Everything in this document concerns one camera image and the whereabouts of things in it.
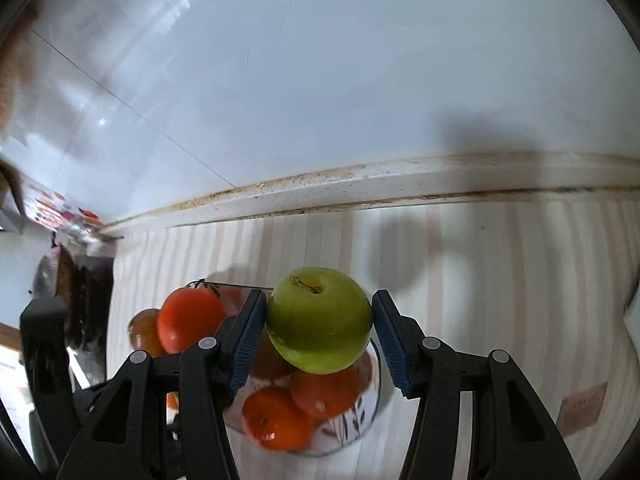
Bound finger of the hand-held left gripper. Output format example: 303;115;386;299
19;299;78;463

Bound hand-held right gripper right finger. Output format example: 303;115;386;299
372;290;581;480

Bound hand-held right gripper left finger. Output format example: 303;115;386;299
57;289;267;480

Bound large orange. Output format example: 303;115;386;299
156;285;227;356

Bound green apple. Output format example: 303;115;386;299
266;267;373;375

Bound small orange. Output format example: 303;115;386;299
290;360;366;421
241;385;316;452

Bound oval patterned plate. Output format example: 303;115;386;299
165;280;383;457

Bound red apple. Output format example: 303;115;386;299
127;308;168;358

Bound black gas stove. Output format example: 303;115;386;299
70;255;116;351

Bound stainless steel wok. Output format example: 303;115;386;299
31;242;76;301

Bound black range hood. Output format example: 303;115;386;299
0;157;26;233

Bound brown square coaster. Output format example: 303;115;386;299
557;381;608;435

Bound colourful wall decals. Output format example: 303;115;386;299
22;180;103;231

